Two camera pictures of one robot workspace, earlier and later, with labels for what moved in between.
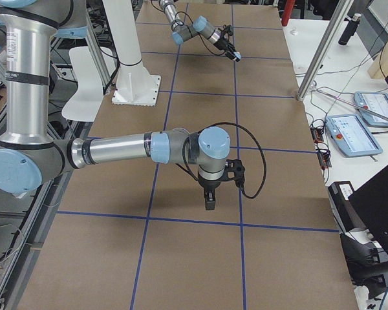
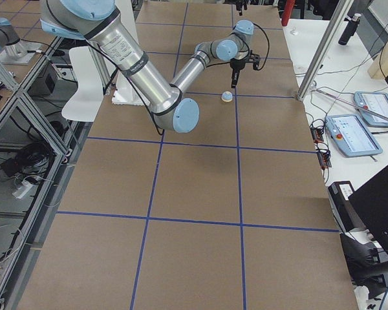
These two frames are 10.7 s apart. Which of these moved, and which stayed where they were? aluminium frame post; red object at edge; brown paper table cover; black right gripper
Moved: black right gripper
Stayed: red object at edge; aluminium frame post; brown paper table cover
